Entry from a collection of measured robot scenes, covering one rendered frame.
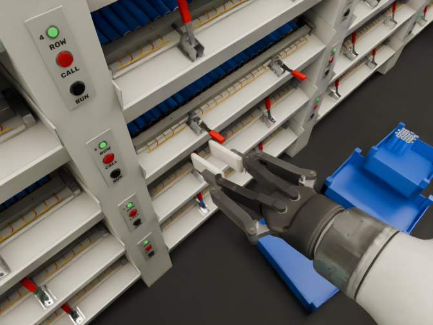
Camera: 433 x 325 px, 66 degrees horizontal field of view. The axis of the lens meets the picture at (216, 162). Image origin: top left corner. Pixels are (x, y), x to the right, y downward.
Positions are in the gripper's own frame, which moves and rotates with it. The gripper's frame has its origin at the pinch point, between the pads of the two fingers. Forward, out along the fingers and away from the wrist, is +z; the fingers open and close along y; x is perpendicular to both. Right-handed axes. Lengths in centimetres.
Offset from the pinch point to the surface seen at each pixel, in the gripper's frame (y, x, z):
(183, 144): -4.0, 8.0, 16.6
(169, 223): 1, 42, 30
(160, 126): -2.1, 3.3, 19.9
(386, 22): -105, 24, 25
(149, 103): 1.9, -7.5, 12.2
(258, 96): -26.0, 8.5, 16.0
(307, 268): -23, 65, -1
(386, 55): -118, 44, 28
